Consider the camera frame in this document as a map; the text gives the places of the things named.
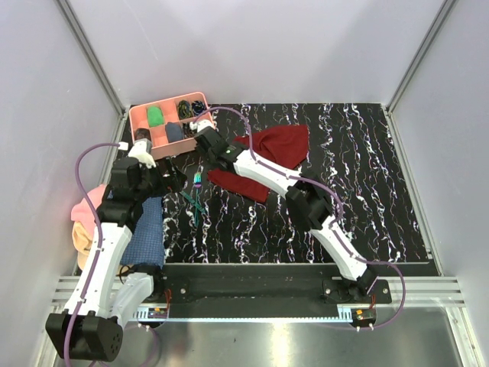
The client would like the dark red cloth napkin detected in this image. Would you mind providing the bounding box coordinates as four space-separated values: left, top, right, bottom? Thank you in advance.
207 125 309 203

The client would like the iridescent handled spoon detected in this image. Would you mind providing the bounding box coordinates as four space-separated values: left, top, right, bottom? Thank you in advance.
180 191 206 214

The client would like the blue checkered cloth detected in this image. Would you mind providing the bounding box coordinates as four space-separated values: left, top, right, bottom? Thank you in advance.
120 197 165 268

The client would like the grey blue rolled sock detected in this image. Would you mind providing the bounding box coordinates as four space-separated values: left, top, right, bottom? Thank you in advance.
165 122 184 143

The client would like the yellow patterned dark sock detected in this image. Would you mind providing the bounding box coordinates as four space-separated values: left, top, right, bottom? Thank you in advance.
176 100 193 120

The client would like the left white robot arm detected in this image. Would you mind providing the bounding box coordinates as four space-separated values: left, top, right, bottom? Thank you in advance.
45 138 186 366

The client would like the dark striped rolled sock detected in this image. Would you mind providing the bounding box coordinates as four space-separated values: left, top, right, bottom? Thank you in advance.
182 122 198 138

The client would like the pink cloth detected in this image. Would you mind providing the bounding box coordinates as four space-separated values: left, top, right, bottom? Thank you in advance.
71 184 106 229

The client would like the blue patterned dark sock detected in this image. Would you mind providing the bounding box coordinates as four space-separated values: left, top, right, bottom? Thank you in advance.
191 100 207 116

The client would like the dark brown rolled sock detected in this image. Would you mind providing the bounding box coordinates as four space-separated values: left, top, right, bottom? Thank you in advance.
134 128 151 141

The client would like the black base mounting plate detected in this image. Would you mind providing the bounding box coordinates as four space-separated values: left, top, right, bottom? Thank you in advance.
145 264 392 305

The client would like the iridescent rainbow fork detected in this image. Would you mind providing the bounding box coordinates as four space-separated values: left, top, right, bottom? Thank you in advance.
193 171 202 227

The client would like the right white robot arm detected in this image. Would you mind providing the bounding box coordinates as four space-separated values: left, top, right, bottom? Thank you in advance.
195 127 377 303

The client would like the peach orange cloth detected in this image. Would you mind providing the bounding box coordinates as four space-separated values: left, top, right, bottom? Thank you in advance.
72 221 94 270

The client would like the pink divided organizer tray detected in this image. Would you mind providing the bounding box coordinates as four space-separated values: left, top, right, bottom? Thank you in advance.
129 92 216 160

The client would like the green rolled sock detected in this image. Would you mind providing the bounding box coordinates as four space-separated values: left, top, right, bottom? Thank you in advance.
147 106 165 128

